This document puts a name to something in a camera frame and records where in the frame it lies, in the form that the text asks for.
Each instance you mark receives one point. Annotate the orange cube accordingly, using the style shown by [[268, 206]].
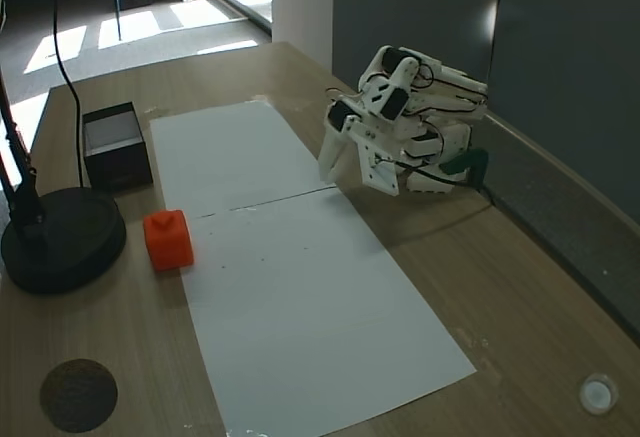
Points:
[[169, 244]]

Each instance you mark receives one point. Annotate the dark brown open box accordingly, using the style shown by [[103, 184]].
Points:
[[119, 157]]

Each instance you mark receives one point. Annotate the green table clamp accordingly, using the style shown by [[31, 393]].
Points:
[[470, 159]]

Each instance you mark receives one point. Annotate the white paper sheet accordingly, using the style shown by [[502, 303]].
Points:
[[310, 307], [230, 157]]

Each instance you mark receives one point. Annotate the black lamp stand round base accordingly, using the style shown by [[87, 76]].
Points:
[[62, 242]]

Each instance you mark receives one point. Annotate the white round plastic cap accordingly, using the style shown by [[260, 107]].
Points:
[[597, 393]]

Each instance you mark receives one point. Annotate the round brown cork coaster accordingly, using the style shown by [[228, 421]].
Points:
[[78, 395]]

